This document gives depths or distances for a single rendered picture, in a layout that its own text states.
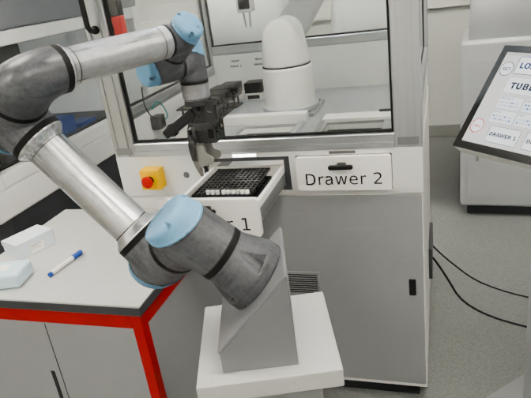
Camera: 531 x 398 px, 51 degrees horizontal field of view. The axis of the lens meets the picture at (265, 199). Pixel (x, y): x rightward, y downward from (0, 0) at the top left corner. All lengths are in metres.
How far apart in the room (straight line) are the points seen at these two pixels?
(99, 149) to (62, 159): 1.31
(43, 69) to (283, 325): 0.65
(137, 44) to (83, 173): 0.30
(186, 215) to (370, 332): 1.10
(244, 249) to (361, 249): 0.81
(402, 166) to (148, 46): 0.83
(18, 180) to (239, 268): 1.21
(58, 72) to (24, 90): 0.07
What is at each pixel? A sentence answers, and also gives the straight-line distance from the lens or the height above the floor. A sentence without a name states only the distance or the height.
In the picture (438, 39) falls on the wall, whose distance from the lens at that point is 4.80.
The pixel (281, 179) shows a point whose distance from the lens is 1.71.
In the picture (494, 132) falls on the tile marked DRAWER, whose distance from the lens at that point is 1.56.
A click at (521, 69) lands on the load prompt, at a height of 1.15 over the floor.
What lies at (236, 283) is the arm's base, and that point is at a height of 0.93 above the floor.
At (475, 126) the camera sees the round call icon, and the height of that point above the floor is 1.01.
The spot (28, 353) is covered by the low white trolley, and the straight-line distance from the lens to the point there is 1.73.
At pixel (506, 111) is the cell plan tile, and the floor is 1.05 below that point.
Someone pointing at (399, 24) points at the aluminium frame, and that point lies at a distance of 1.59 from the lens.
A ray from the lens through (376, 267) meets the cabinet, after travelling 1.84.
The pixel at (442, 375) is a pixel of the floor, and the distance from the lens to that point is 2.26.
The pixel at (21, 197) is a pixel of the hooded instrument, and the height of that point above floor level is 0.85.
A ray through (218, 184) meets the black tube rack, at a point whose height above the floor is 0.90.
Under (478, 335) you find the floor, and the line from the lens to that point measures 2.47.
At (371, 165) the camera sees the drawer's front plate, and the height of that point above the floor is 0.90.
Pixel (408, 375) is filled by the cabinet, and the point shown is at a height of 0.11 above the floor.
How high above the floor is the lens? 1.46
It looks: 22 degrees down
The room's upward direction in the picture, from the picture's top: 8 degrees counter-clockwise
